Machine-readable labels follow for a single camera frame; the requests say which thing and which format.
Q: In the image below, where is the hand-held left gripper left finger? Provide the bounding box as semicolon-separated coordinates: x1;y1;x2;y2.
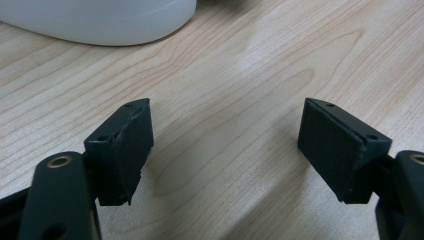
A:
83;97;155;207

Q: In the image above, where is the white rice cooker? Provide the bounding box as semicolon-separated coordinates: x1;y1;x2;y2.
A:
0;0;198;47

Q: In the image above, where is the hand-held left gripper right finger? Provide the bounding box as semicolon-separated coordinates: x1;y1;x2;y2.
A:
297;97;393;205

